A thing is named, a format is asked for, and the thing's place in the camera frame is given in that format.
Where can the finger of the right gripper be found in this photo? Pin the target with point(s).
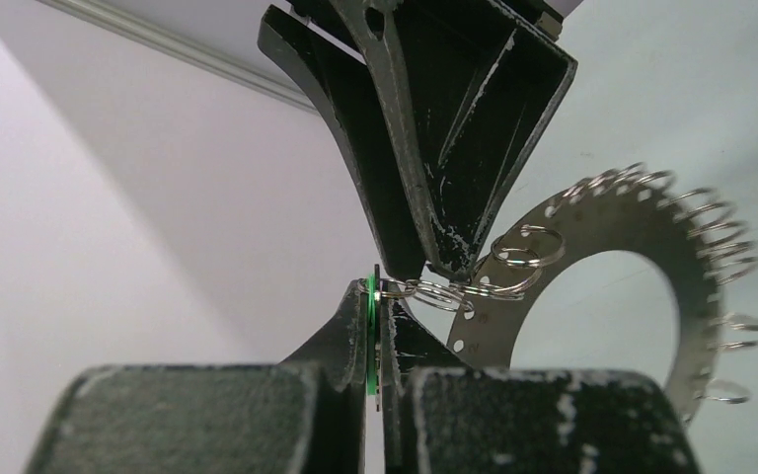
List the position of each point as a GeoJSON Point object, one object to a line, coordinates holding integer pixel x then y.
{"type": "Point", "coordinates": [466, 89]}
{"type": "Point", "coordinates": [341, 90]}

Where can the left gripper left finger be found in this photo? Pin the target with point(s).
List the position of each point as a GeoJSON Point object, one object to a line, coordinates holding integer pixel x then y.
{"type": "Point", "coordinates": [305, 414]}

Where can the metal key ring disc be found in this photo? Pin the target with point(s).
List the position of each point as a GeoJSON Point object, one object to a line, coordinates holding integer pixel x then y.
{"type": "Point", "coordinates": [694, 239]}

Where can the left aluminium frame post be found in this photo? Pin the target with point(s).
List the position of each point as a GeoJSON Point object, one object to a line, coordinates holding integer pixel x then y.
{"type": "Point", "coordinates": [125, 24]}

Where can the green tagged key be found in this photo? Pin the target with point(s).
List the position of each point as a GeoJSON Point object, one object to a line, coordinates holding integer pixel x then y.
{"type": "Point", "coordinates": [375, 289]}

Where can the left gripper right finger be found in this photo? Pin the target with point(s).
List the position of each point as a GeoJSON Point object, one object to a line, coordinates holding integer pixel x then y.
{"type": "Point", "coordinates": [442, 416]}

